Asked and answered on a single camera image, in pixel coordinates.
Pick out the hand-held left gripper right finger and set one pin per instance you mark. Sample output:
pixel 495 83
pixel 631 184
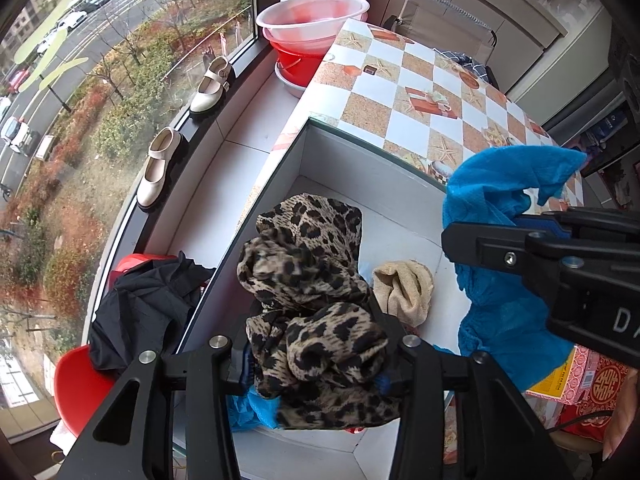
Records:
pixel 425 365

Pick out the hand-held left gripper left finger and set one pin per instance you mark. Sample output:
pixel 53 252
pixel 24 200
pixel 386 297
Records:
pixel 200 365

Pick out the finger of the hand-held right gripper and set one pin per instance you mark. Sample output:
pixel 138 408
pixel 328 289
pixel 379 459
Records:
pixel 600 222
pixel 490 245

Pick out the grey storage box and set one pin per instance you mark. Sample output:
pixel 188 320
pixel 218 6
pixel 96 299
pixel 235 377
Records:
pixel 400 220

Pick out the leopard print scarf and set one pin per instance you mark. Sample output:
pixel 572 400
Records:
pixel 310 280

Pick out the person's right hand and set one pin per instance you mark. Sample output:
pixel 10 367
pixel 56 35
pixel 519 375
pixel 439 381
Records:
pixel 622 420

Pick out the red patterned cardboard box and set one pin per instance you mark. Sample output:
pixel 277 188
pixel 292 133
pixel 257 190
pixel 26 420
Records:
pixel 595 380

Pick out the beige sock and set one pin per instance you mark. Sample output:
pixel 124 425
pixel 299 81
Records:
pixel 400 290

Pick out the black cloth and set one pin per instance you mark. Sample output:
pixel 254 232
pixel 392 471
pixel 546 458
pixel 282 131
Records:
pixel 145 305

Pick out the red plastic chair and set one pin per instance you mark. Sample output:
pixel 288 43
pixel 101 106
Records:
pixel 80 385

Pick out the red embroidered cushion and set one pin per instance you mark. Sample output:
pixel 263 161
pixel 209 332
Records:
pixel 585 432

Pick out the dark checked cloth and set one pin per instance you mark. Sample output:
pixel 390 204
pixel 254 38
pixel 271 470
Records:
pixel 472 67

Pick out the white cabinet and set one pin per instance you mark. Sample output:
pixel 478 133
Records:
pixel 525 20

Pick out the white basin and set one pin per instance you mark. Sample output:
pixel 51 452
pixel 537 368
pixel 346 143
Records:
pixel 290 87

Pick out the red plastic basin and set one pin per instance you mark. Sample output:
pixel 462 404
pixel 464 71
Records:
pixel 300 62

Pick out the white parked car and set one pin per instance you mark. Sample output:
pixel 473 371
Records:
pixel 17 135

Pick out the pink translucent basin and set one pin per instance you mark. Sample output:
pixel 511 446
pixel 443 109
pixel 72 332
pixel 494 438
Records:
pixel 310 10

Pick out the green window sticker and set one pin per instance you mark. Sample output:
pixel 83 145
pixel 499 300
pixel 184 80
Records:
pixel 50 55

